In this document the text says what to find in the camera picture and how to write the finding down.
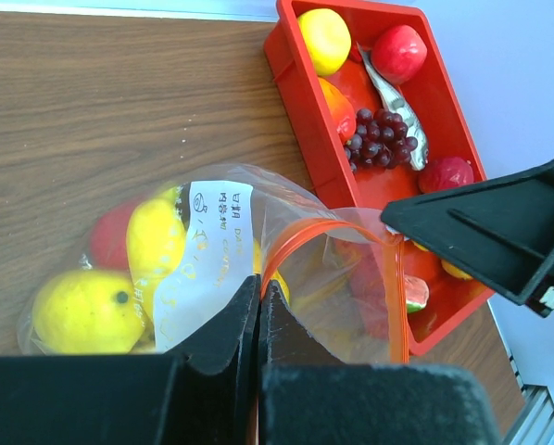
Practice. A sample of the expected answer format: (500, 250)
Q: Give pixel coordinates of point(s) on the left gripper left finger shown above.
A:
(196, 393)

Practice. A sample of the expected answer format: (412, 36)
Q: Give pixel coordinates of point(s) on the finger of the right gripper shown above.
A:
(500, 232)

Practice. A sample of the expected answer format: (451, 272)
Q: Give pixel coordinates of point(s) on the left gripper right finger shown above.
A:
(307, 396)

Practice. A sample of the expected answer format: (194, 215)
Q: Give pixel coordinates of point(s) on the clear zip top bag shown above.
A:
(340, 270)

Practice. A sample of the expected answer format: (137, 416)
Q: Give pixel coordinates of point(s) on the yellow bell pepper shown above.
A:
(155, 240)

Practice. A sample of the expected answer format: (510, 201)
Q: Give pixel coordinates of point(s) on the red apple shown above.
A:
(398, 54)
(107, 240)

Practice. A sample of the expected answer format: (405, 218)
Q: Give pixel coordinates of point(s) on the orange yellow fruit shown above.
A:
(454, 271)

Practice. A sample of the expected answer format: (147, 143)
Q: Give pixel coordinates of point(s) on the red strawberry toy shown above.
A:
(445, 173)

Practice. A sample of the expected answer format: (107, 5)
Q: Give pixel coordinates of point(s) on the watermelon slice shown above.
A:
(416, 293)

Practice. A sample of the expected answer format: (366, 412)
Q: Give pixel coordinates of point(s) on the purple grape bunch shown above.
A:
(385, 139)

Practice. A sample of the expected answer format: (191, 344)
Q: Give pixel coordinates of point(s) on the silver toy fish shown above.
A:
(395, 102)

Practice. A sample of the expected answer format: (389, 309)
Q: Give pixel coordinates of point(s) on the red plastic bin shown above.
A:
(429, 92)

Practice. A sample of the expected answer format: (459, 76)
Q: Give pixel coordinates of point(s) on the small red tomato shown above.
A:
(341, 110)

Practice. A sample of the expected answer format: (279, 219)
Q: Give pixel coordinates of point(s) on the yellow lemon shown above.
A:
(327, 39)

